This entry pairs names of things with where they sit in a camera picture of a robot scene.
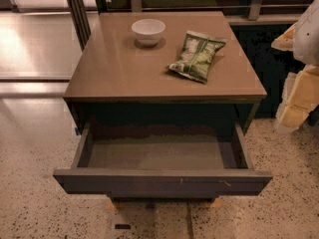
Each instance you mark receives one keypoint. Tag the grey top drawer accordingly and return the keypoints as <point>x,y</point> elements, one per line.
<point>162,162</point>

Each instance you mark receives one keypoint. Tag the black floor marker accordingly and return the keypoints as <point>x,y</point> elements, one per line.
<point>122,226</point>

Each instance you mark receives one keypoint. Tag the green snack bag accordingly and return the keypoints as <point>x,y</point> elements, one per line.
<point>195,58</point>

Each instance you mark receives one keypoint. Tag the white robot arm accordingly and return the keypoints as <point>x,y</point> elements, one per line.
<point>300,94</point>

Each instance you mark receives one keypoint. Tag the dark metal post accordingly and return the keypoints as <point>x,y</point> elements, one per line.
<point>80,20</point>

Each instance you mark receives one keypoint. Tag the white ceramic bowl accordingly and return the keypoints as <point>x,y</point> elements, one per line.
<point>148,32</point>

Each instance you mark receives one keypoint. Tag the brown top drawer cabinet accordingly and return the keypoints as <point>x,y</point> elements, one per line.
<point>119,82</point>

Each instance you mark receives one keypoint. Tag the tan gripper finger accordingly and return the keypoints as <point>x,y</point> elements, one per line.
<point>285,41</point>

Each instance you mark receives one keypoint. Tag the metal railing frame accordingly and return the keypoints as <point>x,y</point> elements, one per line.
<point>199,0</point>

